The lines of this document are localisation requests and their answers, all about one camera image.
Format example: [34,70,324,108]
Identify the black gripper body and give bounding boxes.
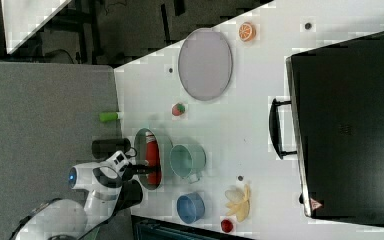
[121,163,142,181]

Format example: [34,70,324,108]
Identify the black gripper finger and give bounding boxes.
[140,165,161,174]

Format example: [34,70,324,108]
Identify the red ketchup bottle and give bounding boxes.
[145,131,161,185]

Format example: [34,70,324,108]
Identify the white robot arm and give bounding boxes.
[10,151,160,240]

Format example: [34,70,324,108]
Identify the black cylinder lower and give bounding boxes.
[115,180,143,212]

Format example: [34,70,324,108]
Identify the black cylinder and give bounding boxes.
[91,138,131,159]
[115,180,143,212]

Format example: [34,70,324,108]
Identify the black cylinder upper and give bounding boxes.
[91,138,131,159]

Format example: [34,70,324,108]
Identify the green mug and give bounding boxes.
[169,144,206,184]

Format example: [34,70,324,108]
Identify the green lime toy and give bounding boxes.
[99,112,123,122]

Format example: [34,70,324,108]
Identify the blue bowl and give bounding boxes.
[176,192,205,224]

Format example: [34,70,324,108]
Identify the strawberry toy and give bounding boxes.
[172,103,186,116]

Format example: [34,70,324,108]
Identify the red apple toy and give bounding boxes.
[221,219,233,233]

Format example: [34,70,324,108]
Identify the grey round plate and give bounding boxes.
[178,28,233,101]

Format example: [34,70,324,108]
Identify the orange slice toy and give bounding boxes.
[238,22,256,42]

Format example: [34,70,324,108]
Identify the black toaster oven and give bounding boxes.
[285,31,384,227]

